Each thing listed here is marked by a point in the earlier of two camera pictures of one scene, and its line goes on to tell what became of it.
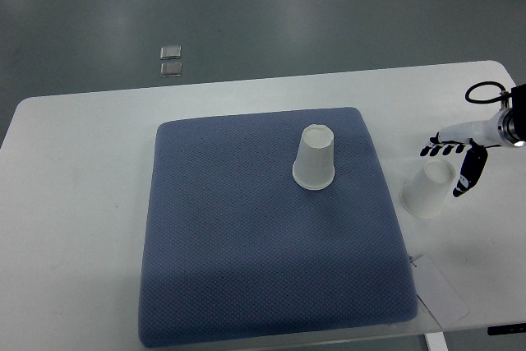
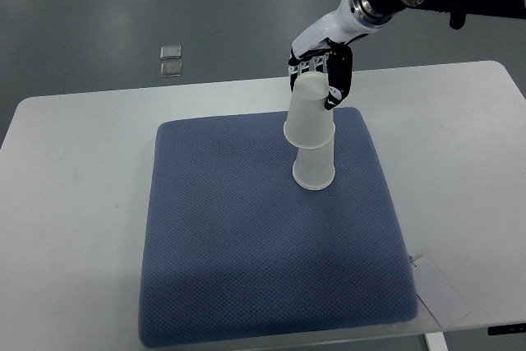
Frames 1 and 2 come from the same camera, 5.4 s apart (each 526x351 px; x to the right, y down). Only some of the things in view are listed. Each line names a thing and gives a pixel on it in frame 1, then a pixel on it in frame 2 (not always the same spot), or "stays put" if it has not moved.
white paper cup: (423, 195) -> (309, 125)
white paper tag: (435, 292) stays put
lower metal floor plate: (171, 69) stays put
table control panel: (507, 329) stays put
